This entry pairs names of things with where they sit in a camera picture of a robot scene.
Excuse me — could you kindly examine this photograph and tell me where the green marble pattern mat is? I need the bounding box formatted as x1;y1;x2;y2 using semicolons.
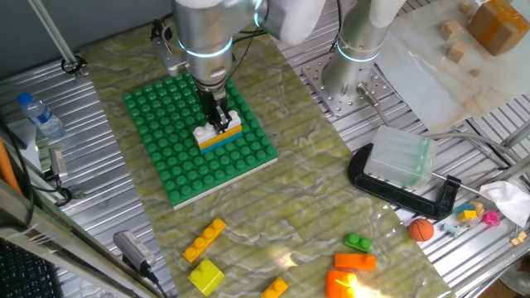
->
80;16;456;298

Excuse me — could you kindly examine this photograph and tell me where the white four-stud block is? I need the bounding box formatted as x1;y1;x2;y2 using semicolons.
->
192;109;243;146

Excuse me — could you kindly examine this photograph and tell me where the lime yellow square block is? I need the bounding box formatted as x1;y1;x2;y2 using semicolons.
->
188;258;225;297

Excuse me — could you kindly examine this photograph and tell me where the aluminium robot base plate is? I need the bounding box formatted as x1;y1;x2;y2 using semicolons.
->
301;51;394;118

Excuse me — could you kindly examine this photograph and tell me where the orange long flat block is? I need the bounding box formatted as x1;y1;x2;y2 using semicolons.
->
333;252;378;272

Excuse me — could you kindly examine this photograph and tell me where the grey ribbed camera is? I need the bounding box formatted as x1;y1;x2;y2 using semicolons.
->
113;229;159;274

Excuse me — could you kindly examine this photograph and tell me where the grey metal frame bar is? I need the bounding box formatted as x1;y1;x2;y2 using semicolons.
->
0;177;166;298

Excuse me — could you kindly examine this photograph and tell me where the black keyboard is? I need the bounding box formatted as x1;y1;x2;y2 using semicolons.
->
0;239;63;298

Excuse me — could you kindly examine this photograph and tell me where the metal stand pole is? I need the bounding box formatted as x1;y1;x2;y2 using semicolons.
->
27;0;88;79

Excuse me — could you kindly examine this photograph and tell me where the white marble board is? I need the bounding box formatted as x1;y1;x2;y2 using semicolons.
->
374;0;530;134

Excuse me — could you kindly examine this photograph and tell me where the white crumpled tissue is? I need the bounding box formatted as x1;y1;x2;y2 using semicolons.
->
479;180;530;228

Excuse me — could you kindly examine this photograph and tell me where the green studded baseplate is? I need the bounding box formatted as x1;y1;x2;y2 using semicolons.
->
123;70;279;210

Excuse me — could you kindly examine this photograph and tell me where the yellow-orange four-stud block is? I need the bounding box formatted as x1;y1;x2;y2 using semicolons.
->
197;125;244;151
181;218;228;264

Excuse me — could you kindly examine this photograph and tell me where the orange chunky block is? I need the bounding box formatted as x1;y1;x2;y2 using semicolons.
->
325;269;358;298

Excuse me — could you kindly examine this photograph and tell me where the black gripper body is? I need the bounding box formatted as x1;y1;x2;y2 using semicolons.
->
196;84;229;111

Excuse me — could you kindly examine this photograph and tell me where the black C-clamp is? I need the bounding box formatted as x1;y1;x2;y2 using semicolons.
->
347;142;494;220

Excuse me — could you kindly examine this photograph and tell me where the orange tube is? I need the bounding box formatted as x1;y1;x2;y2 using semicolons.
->
0;138;22;195

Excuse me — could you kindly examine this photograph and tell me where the cardboard box with tape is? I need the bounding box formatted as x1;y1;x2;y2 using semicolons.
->
465;0;530;57

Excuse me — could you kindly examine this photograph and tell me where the translucent plastic box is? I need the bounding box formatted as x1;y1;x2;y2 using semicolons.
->
363;125;439;191

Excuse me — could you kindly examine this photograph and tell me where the green two-stud block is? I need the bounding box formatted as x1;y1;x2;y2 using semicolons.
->
344;232;373;254

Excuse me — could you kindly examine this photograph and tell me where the light blue small toy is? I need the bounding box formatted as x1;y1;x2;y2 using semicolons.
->
441;222;461;239

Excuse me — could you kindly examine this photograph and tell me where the teal four-stud block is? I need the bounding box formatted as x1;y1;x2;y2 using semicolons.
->
200;132;244;156

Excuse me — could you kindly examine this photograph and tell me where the clear water bottle blue cap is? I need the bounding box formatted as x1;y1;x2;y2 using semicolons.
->
17;91;66;140

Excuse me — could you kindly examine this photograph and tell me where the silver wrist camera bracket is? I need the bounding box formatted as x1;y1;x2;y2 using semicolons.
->
150;18;190;78

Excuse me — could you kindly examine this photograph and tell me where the yellow-orange two-stud block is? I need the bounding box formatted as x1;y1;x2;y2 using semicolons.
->
259;276;290;298

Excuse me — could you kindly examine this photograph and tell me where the mini orange basketball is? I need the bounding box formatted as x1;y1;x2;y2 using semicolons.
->
408;218;436;243

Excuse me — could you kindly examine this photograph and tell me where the grey base cable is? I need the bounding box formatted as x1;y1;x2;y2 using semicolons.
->
356;81;525;166

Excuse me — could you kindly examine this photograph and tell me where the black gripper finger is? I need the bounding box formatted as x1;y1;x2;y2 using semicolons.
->
205;106;220;134
215;103;234;132

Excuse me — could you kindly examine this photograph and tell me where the pink small toy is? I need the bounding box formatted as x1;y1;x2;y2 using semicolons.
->
482;209;502;228

